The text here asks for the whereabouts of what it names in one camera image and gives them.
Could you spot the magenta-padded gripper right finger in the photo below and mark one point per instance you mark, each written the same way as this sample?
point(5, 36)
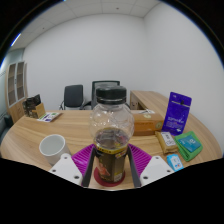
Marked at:
point(156, 168)

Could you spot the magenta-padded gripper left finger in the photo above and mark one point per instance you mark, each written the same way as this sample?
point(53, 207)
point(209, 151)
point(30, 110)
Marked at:
point(65, 168)

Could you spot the clear black-capped drink bottle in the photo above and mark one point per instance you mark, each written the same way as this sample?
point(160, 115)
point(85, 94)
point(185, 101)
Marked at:
point(111, 120)

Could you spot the small blue box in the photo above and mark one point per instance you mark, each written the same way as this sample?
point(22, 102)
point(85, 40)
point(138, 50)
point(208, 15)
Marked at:
point(175, 162)

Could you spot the white and grey mug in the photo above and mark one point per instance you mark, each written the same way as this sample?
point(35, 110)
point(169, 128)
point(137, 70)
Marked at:
point(51, 146)

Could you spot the tan snack packet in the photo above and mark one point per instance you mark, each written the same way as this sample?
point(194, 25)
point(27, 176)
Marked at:
point(166, 142)

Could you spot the green flat box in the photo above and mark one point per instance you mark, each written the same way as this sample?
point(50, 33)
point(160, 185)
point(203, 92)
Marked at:
point(189, 145)

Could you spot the orange cardboard box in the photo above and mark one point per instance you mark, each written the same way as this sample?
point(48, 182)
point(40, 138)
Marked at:
point(148, 124)

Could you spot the round white printed disc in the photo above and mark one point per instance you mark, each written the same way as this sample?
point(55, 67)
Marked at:
point(146, 111)

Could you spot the purple foil packet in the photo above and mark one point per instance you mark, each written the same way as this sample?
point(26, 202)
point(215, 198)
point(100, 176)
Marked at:
point(177, 113)

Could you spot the kraft cardboard box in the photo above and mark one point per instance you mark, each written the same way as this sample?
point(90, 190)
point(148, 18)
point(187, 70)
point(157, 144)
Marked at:
point(40, 111)

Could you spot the wooden side desk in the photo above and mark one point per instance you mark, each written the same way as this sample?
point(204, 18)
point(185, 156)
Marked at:
point(150, 99)

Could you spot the small dark brown box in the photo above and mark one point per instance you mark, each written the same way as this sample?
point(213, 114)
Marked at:
point(26, 109)

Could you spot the black padded office chair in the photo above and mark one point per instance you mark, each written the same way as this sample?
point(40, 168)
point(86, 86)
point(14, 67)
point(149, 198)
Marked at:
point(73, 96)

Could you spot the large dark brown box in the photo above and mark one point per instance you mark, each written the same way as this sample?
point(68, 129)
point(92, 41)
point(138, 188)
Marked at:
point(33, 101)

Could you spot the black sofa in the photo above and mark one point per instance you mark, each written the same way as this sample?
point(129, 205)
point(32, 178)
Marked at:
point(6, 122)

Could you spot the wooden glass-door cabinet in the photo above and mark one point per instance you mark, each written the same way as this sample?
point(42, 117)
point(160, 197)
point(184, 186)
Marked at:
point(16, 90)

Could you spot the black mesh office chair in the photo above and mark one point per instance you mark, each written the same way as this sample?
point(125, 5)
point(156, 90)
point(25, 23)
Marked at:
point(105, 83)

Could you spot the rectangular ceiling light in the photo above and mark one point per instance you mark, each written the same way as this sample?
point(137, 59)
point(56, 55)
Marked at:
point(15, 39)

